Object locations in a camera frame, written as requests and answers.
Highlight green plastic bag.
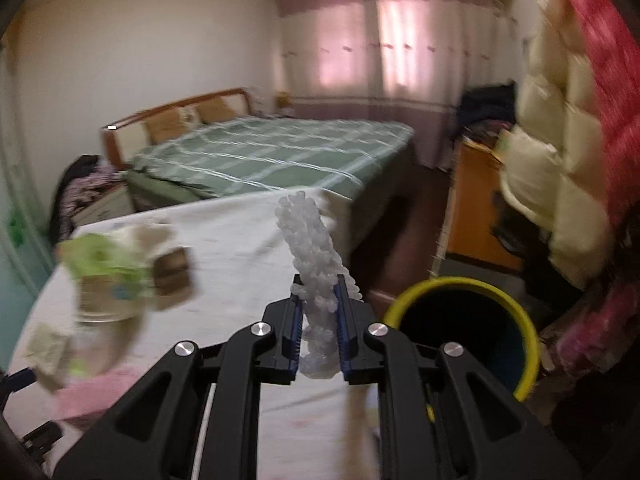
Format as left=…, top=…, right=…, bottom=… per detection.
left=56, top=233, right=150, bottom=299

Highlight white nightstand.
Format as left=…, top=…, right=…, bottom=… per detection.
left=72, top=183, right=134, bottom=228

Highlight pale leaflet paper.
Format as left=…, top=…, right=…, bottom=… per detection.
left=25, top=323, right=70, bottom=377

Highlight cream puffer jacket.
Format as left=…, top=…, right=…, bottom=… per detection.
left=501, top=0, right=612, bottom=288

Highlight black bin with yellow rim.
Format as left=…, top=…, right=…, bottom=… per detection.
left=384, top=276, right=539, bottom=402

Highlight red quilted jacket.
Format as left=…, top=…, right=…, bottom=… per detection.
left=570, top=0, right=639, bottom=226

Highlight orange wooden desk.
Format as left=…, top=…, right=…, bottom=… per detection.
left=446, top=139, right=522, bottom=273

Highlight white instant noodle cup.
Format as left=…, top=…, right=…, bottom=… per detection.
left=69, top=224, right=174, bottom=380

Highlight white foam net sleeve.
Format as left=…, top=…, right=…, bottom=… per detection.
left=276, top=191, right=362, bottom=379

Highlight brown pillow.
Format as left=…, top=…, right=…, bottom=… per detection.
left=144, top=107, right=189, bottom=145
left=195, top=96, right=238, bottom=125

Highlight left brown pillow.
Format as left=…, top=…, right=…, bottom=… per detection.
left=144, top=107, right=189, bottom=145

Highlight pink curtain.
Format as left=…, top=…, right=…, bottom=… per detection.
left=276, top=0, right=518, bottom=167

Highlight right brown pillow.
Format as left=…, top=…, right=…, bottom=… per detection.
left=195, top=96, right=238, bottom=125

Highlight wooden bed with headboard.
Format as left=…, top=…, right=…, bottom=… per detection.
left=101, top=88, right=416, bottom=247

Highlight dark rectangular tray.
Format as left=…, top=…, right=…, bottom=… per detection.
left=151, top=247, right=195, bottom=311

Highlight green plaid quilt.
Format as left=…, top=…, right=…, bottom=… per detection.
left=127, top=116, right=414, bottom=200

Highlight pile of clothes on nightstand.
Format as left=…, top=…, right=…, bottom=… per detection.
left=48, top=155, right=122, bottom=246

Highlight teal sliding wardrobe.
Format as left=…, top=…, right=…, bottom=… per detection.
left=0, top=37, right=54, bottom=370

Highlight dark clothes on desk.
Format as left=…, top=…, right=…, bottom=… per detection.
left=454, top=80, right=518, bottom=136

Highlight white floral tablecloth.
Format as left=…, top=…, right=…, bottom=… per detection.
left=4, top=188, right=380, bottom=479

